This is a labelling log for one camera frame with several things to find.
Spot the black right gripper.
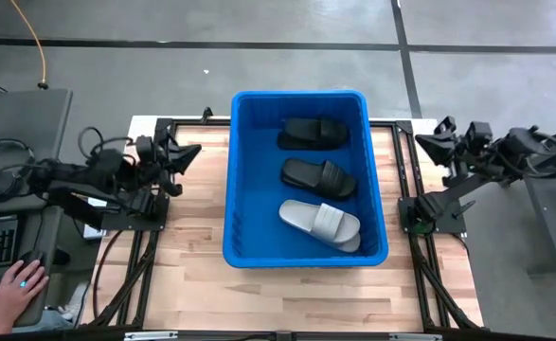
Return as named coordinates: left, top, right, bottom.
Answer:
left=414, top=116, right=506, bottom=188

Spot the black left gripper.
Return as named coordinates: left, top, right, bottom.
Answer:
left=130, top=117, right=203, bottom=197

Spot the blue plastic bin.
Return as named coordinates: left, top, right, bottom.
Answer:
left=222, top=89, right=389, bottom=270

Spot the white power box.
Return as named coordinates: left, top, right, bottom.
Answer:
left=82, top=196, right=109, bottom=241

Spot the grey metal stand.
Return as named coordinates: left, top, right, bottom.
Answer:
left=523, top=174, right=556, bottom=278

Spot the grey keyboard desk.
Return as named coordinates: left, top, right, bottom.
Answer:
left=0, top=206, right=66, bottom=331

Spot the dark grey desk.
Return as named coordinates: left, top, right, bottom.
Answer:
left=0, top=87, right=74, bottom=215

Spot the black computer mouse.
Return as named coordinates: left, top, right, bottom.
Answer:
left=17, top=249, right=46, bottom=288

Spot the person's hand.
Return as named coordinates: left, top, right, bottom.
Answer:
left=0, top=259, right=51, bottom=323

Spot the black metal table frame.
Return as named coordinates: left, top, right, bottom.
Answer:
left=85, top=116, right=485, bottom=332

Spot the silver bracket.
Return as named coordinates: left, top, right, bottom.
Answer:
left=388, top=332, right=443, bottom=341
left=123, top=331, right=179, bottom=341

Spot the yellow cable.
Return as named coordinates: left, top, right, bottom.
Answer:
left=9, top=0, right=48, bottom=90

